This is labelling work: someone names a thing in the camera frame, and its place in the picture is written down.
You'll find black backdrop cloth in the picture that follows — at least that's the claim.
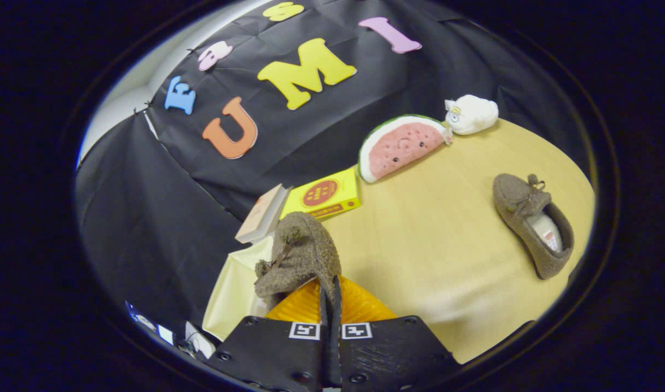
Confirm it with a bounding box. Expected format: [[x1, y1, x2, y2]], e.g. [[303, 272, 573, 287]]
[[75, 0, 594, 333]]

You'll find yellow box with red label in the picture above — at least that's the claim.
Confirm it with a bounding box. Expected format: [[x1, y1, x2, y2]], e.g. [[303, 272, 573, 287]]
[[279, 167, 361, 221]]

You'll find brown fuzzy shoe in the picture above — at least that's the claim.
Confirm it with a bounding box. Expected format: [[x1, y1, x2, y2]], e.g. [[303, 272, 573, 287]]
[[492, 173, 575, 280], [254, 212, 343, 314]]

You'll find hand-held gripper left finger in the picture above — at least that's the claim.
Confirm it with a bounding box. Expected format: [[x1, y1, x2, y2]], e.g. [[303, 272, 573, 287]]
[[207, 276, 333, 392]]

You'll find beige book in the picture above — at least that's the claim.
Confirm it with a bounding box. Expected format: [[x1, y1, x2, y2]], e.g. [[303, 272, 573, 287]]
[[235, 183, 289, 244]]

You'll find white plush toy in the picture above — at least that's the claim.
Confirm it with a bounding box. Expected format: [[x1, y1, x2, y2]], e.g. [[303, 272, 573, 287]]
[[444, 94, 499, 136]]

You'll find watermelon slice plush toy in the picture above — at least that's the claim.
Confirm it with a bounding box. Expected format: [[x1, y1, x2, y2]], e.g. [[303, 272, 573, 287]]
[[358, 114, 453, 183]]

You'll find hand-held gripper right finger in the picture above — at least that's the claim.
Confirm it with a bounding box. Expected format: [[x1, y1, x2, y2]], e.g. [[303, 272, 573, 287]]
[[331, 275, 458, 392]]

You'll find cream plastic storage box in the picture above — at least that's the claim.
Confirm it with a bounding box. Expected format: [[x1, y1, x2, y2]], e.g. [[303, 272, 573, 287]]
[[203, 237, 289, 341]]

